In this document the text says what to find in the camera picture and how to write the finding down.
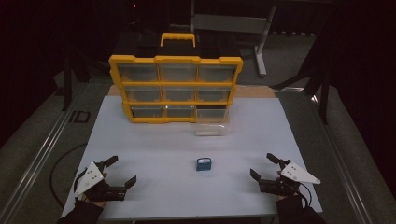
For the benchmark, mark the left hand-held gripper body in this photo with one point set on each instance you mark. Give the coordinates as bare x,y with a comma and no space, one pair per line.
91,178

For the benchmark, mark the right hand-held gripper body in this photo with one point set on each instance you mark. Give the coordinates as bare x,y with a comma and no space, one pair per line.
295,174

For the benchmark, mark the small blue box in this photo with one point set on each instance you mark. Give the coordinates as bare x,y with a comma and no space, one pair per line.
204,164

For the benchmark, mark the clear plastic drawer bin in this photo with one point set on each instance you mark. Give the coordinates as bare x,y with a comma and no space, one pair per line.
211,128

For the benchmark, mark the yellow and black organizer cabinet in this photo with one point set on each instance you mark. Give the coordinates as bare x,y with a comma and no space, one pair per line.
177,83

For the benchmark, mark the person's right hand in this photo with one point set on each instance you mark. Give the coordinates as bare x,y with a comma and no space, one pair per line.
281,198

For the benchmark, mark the person's left hand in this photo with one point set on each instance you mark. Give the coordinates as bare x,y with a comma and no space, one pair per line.
99,204

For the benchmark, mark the brown cardboard sheet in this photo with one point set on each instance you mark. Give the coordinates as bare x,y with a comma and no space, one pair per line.
256,91

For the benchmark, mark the black stand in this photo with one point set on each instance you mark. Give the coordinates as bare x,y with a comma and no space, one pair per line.
324,99
66,90

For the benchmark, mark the grid of clear drawers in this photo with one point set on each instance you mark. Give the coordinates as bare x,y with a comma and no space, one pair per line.
178,93

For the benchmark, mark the grey metal stand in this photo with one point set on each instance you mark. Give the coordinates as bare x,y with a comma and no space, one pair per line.
230,23

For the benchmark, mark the aluminium rail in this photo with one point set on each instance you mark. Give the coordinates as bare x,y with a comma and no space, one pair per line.
342,174
37,161

